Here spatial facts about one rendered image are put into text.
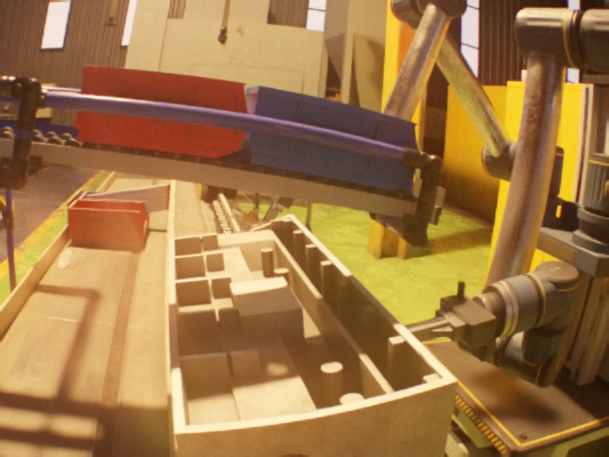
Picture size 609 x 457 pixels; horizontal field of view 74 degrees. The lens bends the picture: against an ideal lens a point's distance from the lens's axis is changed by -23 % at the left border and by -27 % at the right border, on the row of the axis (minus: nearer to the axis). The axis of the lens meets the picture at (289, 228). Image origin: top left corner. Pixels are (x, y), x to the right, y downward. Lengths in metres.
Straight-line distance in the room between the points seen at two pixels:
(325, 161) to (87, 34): 10.19
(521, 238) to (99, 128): 0.84
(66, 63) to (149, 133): 10.13
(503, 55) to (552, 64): 12.23
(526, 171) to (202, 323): 0.72
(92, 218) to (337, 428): 1.54
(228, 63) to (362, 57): 2.82
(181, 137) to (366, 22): 8.19
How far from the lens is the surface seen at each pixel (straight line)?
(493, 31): 13.24
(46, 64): 11.07
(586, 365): 2.29
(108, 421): 0.95
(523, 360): 1.04
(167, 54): 7.05
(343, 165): 0.87
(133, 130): 0.83
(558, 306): 0.96
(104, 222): 1.98
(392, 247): 5.29
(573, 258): 1.88
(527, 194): 1.08
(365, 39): 8.90
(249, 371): 0.77
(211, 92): 0.83
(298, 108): 0.84
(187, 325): 0.92
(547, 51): 1.15
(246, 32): 7.14
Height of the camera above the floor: 1.30
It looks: 13 degrees down
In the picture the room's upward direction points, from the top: 6 degrees clockwise
